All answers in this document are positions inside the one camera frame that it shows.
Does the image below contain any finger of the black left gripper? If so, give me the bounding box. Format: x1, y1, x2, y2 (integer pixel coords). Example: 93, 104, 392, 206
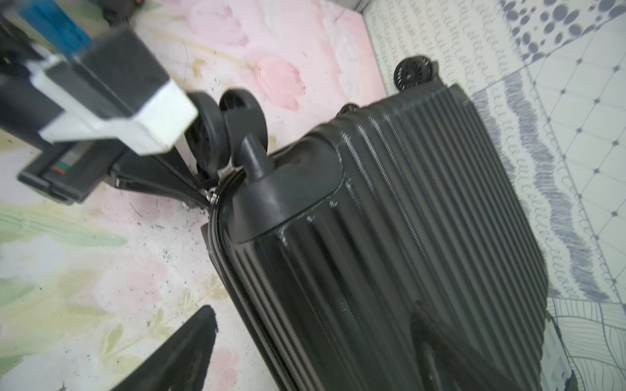
104, 146, 210, 209

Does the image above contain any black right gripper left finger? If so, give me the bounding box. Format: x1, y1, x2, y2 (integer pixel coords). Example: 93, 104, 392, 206
114, 306, 218, 391

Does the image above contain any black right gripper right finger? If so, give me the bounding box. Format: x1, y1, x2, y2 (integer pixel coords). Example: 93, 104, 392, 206
411, 305, 521, 390

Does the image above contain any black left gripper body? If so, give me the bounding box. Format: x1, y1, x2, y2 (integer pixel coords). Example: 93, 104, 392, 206
17, 139, 127, 205

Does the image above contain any black ribbed hard-shell suitcase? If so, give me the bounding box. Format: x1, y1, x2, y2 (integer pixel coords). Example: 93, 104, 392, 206
187, 56, 549, 390

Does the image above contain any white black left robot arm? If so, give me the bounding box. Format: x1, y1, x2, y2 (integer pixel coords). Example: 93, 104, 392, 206
1, 20, 209, 208

